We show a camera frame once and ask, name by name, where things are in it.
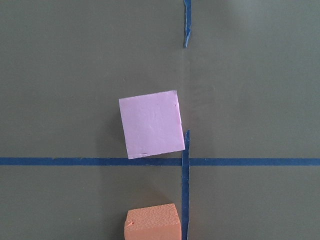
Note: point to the blue tape line crosswise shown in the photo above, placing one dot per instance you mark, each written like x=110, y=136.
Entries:
x=193, y=162

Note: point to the blue tape line lengthwise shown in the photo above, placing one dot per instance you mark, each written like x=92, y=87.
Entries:
x=185, y=161

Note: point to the orange foam cube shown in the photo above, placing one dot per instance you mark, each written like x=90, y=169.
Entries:
x=160, y=222

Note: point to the pink foam cube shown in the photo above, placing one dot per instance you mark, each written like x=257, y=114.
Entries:
x=152, y=124

